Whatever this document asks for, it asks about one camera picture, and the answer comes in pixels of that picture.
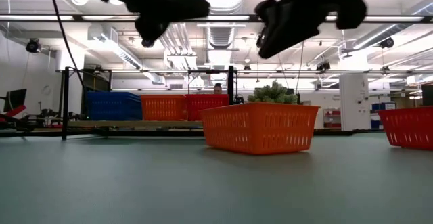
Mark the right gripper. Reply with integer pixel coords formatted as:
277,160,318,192
258,0,339,59

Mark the red plastic basket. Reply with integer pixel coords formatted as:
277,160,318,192
186,98,230,121
185,93,230,100
377,106,433,150

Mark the red storage bin stack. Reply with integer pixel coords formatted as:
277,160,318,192
323,108,341,129

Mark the blue storage bin stack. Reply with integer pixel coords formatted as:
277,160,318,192
370,102,396,130

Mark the green artificial plant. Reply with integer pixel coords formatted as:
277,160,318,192
246,81,299,105

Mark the white pillar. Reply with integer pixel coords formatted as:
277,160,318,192
339,73,369,132

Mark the black monitor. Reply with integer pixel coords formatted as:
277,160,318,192
2,88,28,114

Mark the thin hanging cable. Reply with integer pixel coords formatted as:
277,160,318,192
295,41,304,95

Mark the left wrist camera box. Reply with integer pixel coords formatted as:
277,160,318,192
134,16,170,42

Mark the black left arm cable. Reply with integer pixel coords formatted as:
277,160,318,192
49,0,87,91

